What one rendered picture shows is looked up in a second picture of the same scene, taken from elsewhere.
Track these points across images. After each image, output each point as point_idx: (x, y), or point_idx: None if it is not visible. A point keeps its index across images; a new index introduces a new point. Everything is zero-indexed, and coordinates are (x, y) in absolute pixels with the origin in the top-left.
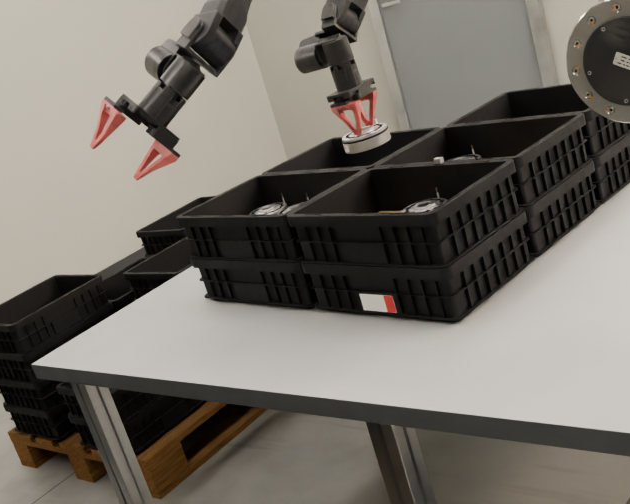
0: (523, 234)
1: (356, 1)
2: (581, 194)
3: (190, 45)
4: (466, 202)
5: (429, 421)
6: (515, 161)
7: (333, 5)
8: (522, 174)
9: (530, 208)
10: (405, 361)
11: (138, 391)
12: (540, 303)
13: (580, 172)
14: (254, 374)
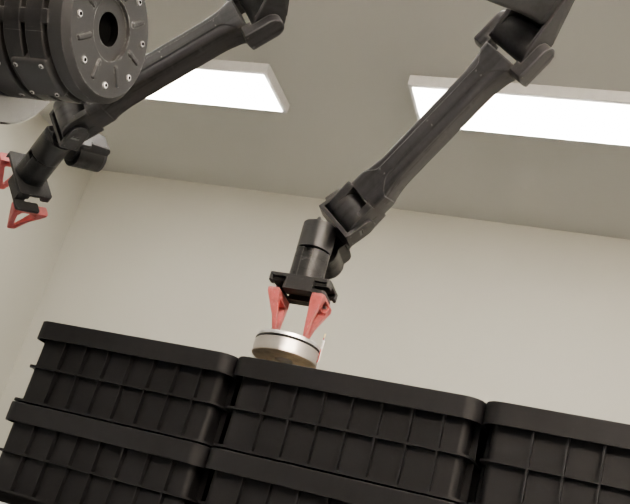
0: (180, 485)
1: (361, 189)
2: None
3: (52, 112)
4: (97, 344)
5: None
6: (237, 363)
7: (337, 189)
8: (243, 394)
9: (213, 450)
10: None
11: None
12: None
13: (388, 491)
14: None
